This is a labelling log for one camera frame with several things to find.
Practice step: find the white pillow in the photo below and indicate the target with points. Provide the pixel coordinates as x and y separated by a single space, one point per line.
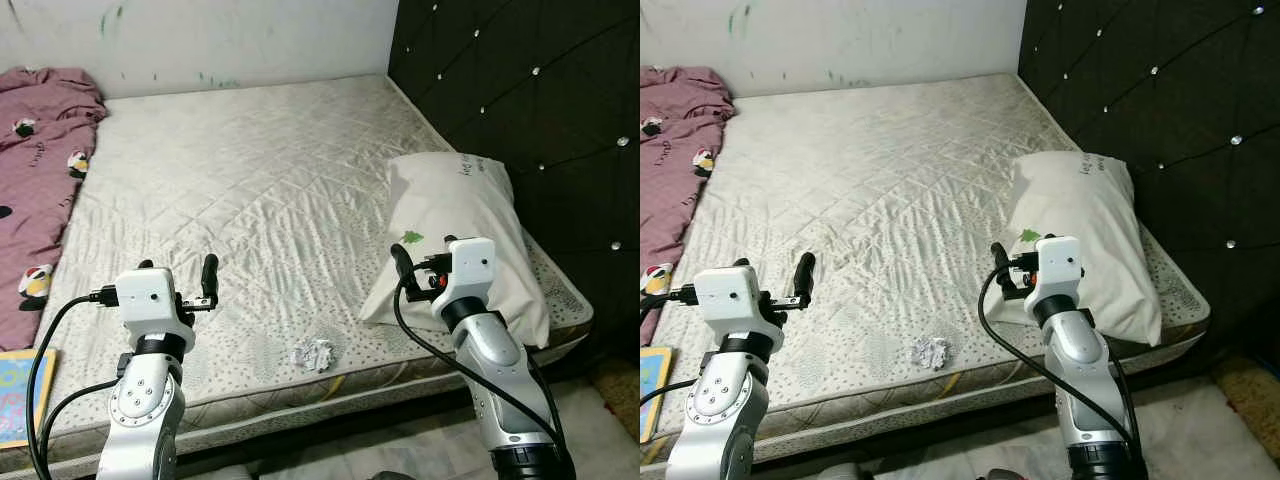
460 220
1085 220

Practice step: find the white paper ball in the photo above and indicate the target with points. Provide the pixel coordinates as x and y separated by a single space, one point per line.
930 352
312 354

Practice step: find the blue yellow children's book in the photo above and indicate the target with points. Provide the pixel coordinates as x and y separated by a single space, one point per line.
653 395
20 400

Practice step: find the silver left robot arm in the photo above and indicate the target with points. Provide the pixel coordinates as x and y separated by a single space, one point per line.
720 410
145 410

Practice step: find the white quilted mattress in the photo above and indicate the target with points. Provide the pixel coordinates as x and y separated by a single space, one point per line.
880 180
250 180

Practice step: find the pink printed blanket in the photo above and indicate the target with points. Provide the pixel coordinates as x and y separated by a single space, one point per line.
670 170
40 170

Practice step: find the black tufted headboard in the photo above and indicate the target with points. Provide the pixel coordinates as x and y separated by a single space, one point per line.
540 120
1170 120

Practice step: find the grey left robot leg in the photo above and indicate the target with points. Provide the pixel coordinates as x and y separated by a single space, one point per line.
228 474
835 473

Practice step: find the grey robot leg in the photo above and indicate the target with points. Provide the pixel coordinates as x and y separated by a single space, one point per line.
1000 475
390 477
228 474
835 473

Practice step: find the brown floor mat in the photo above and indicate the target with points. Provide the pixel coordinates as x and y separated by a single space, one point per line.
1250 395
620 395

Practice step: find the grey right robot leg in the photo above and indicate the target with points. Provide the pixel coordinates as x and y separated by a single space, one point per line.
390 477
1000 475

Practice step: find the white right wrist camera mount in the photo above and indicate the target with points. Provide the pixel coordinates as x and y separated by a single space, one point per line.
1060 265
470 265

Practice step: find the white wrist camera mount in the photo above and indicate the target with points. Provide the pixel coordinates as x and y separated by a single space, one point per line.
1060 265
470 265
730 295
145 295

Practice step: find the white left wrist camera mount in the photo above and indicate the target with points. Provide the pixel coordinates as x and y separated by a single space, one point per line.
145 295
730 295

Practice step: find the black bed frame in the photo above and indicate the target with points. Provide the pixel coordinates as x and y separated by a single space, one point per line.
400 412
1000 410

